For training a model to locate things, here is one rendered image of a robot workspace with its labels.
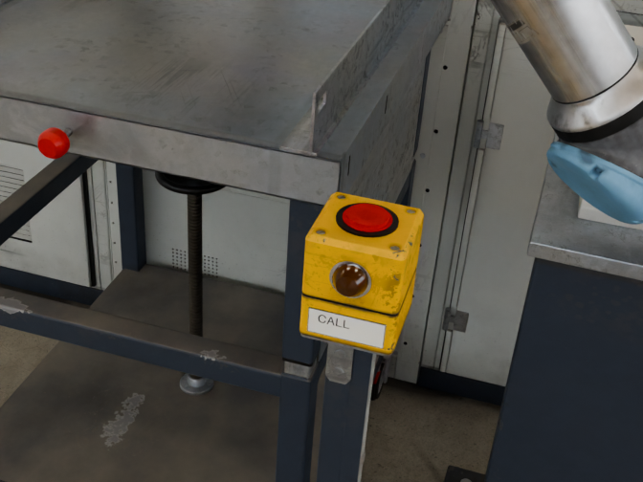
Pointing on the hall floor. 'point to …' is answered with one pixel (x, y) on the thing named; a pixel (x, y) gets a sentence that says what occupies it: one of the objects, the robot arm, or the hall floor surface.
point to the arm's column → (573, 382)
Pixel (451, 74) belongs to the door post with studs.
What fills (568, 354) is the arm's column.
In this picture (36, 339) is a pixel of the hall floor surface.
